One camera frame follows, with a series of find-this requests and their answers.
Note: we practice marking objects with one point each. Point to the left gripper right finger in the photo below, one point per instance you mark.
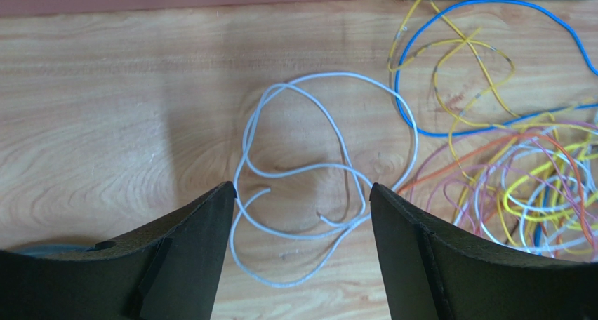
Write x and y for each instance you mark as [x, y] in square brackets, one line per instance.
[432, 269]

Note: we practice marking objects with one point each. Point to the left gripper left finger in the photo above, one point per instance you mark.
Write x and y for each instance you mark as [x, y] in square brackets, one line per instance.
[167, 269]

